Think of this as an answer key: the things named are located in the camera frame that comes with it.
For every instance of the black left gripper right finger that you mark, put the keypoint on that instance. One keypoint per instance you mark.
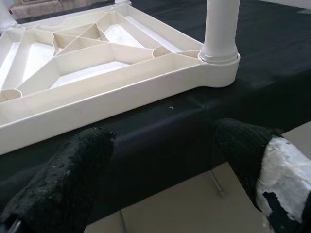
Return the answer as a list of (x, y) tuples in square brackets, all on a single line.
[(233, 136)]

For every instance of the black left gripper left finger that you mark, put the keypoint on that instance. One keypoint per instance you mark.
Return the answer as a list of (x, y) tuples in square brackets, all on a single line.
[(60, 182)]

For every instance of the metal folding table legs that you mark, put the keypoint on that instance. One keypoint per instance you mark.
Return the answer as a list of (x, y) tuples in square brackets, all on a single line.
[(217, 184)]

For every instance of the black table cloth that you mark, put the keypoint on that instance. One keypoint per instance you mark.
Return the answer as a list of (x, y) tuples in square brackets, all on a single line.
[(170, 145)]

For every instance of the white plastic table top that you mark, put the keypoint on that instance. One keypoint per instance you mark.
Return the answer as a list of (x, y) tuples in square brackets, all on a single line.
[(121, 80)]

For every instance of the beige cloth covered bench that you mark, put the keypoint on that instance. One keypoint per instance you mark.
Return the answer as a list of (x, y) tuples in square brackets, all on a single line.
[(60, 6)]

